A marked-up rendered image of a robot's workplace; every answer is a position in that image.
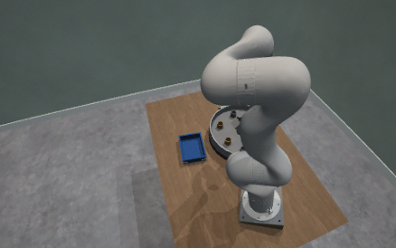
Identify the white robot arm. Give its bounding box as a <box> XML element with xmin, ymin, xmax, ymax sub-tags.
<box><xmin>201</xmin><ymin>25</ymin><xmax>311</xmax><ymax>221</ymax></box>

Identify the blue shallow tray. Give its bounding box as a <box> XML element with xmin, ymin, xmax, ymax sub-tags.
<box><xmin>178</xmin><ymin>132</ymin><xmax>207</xmax><ymax>165</ymax></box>

